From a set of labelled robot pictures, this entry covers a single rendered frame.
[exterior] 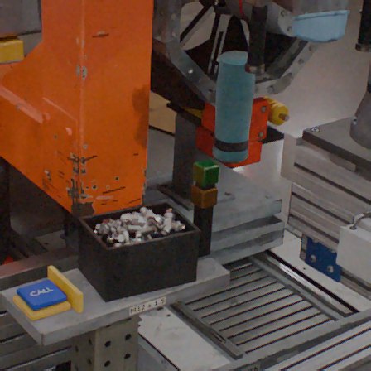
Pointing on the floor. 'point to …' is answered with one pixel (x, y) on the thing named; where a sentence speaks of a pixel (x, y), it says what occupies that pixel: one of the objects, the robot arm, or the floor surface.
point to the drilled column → (107, 348)
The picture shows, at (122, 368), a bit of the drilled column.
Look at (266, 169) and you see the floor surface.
